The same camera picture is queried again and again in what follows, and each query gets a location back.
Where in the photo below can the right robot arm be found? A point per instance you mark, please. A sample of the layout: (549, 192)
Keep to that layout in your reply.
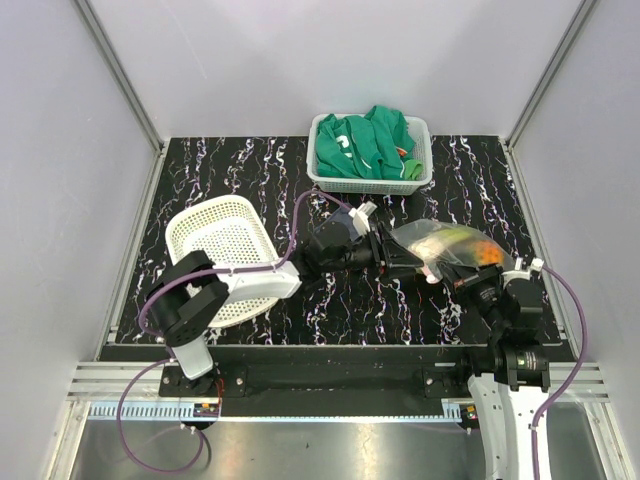
(510, 378)

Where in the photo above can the fake green onion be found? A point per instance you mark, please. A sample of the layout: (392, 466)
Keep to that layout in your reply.
(437, 242)

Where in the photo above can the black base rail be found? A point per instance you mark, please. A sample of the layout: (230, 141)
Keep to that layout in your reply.
(329, 382)

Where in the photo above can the white perforated basket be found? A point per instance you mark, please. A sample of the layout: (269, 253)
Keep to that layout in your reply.
(227, 228)

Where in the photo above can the clear zip top bag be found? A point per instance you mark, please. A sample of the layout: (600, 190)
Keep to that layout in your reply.
(416, 230)

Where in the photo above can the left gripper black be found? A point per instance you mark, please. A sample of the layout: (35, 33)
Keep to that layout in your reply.
(388, 253)

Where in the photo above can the fake pineapple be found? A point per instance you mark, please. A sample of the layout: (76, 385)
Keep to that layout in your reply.
(480, 253)

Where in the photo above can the dark blue cloth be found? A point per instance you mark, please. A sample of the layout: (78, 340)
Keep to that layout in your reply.
(342, 217)

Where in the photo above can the green clothing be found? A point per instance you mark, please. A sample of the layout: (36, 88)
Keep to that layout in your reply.
(375, 146)

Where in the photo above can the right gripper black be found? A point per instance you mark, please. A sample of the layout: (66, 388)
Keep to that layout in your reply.
(465, 278)

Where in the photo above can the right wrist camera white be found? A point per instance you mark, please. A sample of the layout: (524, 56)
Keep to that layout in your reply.
(522, 271)

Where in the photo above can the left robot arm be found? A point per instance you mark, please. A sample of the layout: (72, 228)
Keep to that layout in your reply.
(185, 300)

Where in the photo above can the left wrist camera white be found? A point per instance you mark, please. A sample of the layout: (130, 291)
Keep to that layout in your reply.
(360, 217)

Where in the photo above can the grey plastic basket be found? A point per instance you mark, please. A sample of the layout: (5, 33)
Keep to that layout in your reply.
(418, 130)

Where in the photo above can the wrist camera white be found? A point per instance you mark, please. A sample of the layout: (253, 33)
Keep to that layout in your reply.
(522, 271)
(360, 217)

